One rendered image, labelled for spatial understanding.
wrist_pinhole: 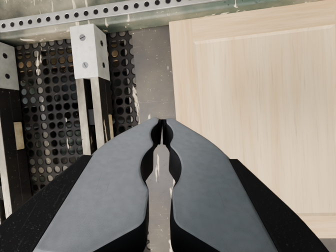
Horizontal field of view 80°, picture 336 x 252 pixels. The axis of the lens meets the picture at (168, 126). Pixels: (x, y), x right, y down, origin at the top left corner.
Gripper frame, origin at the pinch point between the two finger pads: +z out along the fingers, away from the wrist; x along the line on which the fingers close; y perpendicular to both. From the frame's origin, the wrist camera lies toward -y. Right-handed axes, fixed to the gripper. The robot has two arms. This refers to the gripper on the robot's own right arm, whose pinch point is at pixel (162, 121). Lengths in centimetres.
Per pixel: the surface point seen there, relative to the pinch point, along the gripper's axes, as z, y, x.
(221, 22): 44.9, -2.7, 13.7
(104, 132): 31.9, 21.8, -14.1
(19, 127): 40, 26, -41
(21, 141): 38, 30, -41
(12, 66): 48, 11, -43
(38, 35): 48, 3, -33
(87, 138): 31.1, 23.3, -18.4
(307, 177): 25, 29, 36
